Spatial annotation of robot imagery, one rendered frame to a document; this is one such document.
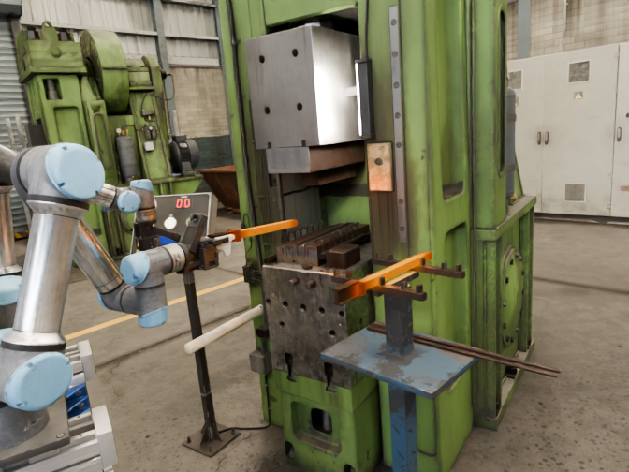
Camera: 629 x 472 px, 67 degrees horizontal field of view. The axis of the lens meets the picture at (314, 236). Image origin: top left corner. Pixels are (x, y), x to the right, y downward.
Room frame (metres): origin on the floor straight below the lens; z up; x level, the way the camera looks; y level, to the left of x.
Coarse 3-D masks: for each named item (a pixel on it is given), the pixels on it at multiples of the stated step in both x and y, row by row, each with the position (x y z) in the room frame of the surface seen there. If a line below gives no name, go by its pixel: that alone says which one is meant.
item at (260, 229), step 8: (272, 224) 1.56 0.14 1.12; (280, 224) 1.58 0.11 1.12; (288, 224) 1.62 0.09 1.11; (296, 224) 1.65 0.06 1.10; (224, 232) 1.38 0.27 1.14; (232, 232) 1.40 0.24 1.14; (240, 232) 1.41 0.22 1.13; (248, 232) 1.45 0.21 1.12; (256, 232) 1.48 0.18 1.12; (264, 232) 1.51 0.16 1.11; (232, 240) 1.39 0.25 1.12; (240, 240) 1.41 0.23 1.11
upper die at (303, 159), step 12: (336, 144) 1.88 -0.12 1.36; (348, 144) 1.96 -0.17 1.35; (360, 144) 2.04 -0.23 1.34; (276, 156) 1.81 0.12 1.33; (288, 156) 1.78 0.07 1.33; (300, 156) 1.75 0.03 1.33; (312, 156) 1.74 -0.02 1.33; (324, 156) 1.81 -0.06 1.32; (336, 156) 1.88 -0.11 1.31; (348, 156) 1.95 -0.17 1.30; (360, 156) 2.04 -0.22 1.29; (276, 168) 1.81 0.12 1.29; (288, 168) 1.78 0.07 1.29; (300, 168) 1.75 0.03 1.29; (312, 168) 1.73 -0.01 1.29; (324, 168) 1.80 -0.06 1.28
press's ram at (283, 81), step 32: (288, 32) 1.75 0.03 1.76; (320, 32) 1.74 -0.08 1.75; (256, 64) 1.84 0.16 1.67; (288, 64) 1.76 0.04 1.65; (320, 64) 1.73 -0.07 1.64; (352, 64) 1.92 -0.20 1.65; (256, 96) 1.85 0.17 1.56; (288, 96) 1.76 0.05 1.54; (320, 96) 1.72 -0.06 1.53; (352, 96) 1.90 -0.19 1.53; (256, 128) 1.86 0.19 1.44; (288, 128) 1.77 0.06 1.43; (320, 128) 1.71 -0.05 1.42; (352, 128) 1.89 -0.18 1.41
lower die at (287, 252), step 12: (324, 228) 2.12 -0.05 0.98; (348, 228) 2.02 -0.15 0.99; (360, 228) 2.01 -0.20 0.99; (300, 240) 1.87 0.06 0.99; (324, 240) 1.83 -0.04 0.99; (336, 240) 1.84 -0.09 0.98; (276, 252) 1.84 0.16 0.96; (288, 252) 1.80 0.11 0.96; (300, 252) 1.77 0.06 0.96; (312, 252) 1.74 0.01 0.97; (300, 264) 1.77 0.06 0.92; (312, 264) 1.74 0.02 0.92
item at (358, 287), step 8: (416, 256) 1.42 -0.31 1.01; (424, 256) 1.42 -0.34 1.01; (400, 264) 1.35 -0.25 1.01; (408, 264) 1.36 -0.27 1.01; (416, 264) 1.39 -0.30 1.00; (384, 272) 1.29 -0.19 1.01; (392, 272) 1.30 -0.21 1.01; (400, 272) 1.32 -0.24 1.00; (352, 280) 1.20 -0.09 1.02; (360, 280) 1.23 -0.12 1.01; (368, 280) 1.22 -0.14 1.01; (376, 280) 1.24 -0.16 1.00; (336, 288) 1.15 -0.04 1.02; (344, 288) 1.15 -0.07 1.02; (352, 288) 1.18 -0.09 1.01; (360, 288) 1.19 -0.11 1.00; (368, 288) 1.22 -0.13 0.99; (336, 296) 1.14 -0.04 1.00; (344, 296) 1.16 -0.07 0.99; (352, 296) 1.18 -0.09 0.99; (336, 304) 1.15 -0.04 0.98
